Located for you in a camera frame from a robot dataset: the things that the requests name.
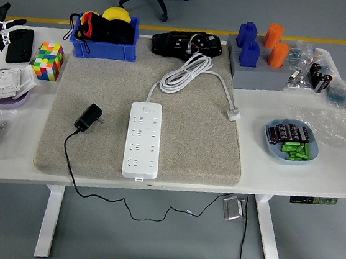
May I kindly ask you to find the black power adapter plug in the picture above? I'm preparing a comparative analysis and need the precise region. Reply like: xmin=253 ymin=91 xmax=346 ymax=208
xmin=72 ymin=101 xmax=104 ymax=135

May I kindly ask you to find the thin black adapter cord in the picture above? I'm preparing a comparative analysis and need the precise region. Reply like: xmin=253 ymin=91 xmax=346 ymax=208
xmin=56 ymin=126 xmax=240 ymax=233

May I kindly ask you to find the white power strip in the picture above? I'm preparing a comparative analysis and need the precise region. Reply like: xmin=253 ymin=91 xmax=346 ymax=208
xmin=120 ymin=99 xmax=166 ymax=184

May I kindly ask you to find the white power strip plug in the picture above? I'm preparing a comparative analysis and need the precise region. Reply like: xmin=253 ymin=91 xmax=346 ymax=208
xmin=225 ymin=107 xmax=242 ymax=123

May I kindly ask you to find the black smartphone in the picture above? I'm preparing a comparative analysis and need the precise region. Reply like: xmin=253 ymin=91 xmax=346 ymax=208
xmin=4 ymin=27 xmax=35 ymax=67

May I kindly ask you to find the colourful puzzle cube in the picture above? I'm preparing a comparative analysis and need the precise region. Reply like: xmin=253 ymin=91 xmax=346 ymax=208
xmin=30 ymin=40 xmax=67 ymax=83

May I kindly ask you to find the purple plate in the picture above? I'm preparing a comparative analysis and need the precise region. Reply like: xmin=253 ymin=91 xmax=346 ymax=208
xmin=0 ymin=88 xmax=30 ymax=111

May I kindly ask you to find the blue plastic bin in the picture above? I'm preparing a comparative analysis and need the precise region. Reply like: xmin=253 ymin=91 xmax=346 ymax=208
xmin=67 ymin=9 xmax=142 ymax=65

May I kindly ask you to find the yellow ball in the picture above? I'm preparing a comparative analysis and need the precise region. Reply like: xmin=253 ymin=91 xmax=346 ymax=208
xmin=101 ymin=5 xmax=133 ymax=25

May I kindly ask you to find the black cloth pouch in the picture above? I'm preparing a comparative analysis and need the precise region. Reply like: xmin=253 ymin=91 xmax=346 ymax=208
xmin=97 ymin=17 xmax=138 ymax=46

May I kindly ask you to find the black electronic device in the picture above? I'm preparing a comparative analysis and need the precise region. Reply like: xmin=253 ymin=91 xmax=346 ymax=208
xmin=150 ymin=25 xmax=225 ymax=64

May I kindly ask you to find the white table leg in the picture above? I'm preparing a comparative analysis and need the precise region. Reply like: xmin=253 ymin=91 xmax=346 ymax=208
xmin=247 ymin=193 xmax=288 ymax=259
xmin=33 ymin=183 xmax=66 ymax=259

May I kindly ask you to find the grey-brown mat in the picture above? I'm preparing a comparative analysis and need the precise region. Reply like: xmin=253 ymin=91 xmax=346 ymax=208
xmin=32 ymin=24 xmax=257 ymax=197

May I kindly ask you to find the blue plastic block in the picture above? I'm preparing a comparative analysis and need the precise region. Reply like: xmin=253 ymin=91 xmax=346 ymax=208
xmin=235 ymin=20 xmax=260 ymax=51
xmin=238 ymin=39 xmax=262 ymax=70

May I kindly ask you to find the grey holder block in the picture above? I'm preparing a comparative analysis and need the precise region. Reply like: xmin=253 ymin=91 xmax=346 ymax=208
xmin=227 ymin=44 xmax=291 ymax=96
xmin=225 ymin=32 xmax=275 ymax=57

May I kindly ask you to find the orange plastic cylinder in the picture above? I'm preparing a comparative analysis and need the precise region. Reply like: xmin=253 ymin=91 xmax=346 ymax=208
xmin=262 ymin=22 xmax=286 ymax=51
xmin=266 ymin=40 xmax=291 ymax=70

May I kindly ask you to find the silver metal floor box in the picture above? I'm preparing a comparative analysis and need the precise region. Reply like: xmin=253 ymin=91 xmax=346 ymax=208
xmin=221 ymin=194 xmax=249 ymax=223

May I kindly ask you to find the light blue plate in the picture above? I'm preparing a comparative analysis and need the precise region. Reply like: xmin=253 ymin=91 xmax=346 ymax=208
xmin=261 ymin=116 xmax=322 ymax=169

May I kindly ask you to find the clear bag of metal parts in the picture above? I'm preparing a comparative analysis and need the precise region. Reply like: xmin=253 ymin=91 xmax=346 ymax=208
xmin=281 ymin=39 xmax=330 ymax=98

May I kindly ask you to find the bag of black capacitors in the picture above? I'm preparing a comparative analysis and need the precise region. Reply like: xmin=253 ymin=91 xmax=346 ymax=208
xmin=305 ymin=61 xmax=336 ymax=96

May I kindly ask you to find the bag of blue components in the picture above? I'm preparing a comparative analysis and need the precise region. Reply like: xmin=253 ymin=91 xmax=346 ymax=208
xmin=322 ymin=76 xmax=346 ymax=110

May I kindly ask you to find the empty clear plastic bag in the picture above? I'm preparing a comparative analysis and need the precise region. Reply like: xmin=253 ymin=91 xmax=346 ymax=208
xmin=289 ymin=102 xmax=346 ymax=150

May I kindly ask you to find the table height control panel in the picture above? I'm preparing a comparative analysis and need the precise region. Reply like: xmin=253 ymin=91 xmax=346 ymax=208
xmin=288 ymin=192 xmax=339 ymax=209

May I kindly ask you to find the white wall socket panel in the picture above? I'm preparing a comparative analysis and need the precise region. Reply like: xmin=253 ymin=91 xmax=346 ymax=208
xmin=0 ymin=66 xmax=24 ymax=105

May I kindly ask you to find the white switch panel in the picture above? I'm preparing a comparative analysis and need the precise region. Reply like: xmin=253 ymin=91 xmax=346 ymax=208
xmin=12 ymin=63 xmax=40 ymax=103

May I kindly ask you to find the black red drawstring pouch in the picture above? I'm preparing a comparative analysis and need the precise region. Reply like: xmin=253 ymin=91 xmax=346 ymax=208
xmin=65 ymin=8 xmax=104 ymax=55

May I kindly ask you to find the white power strip cable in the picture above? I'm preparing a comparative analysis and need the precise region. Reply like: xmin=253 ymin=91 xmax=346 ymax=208
xmin=144 ymin=48 xmax=241 ymax=114

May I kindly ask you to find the coloured wire bundle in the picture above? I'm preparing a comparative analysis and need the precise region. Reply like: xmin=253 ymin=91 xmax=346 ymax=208
xmin=184 ymin=33 xmax=201 ymax=57

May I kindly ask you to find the black floor cable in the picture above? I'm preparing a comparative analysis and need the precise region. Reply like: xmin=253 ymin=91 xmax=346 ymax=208
xmin=238 ymin=193 xmax=252 ymax=259

